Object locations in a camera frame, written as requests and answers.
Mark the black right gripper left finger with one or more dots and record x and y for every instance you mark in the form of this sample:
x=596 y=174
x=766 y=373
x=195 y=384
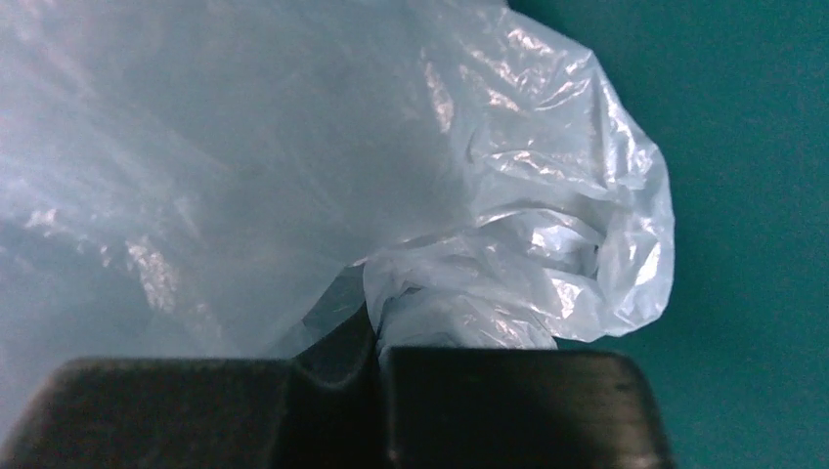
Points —
x=317 y=410

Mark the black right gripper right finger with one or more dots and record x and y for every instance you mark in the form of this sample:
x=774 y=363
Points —
x=497 y=408

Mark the translucent blue plastic bag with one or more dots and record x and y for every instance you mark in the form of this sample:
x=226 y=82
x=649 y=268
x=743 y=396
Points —
x=235 y=178

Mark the teal plastic trash bin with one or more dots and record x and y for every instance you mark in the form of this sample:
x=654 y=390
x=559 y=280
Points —
x=735 y=93

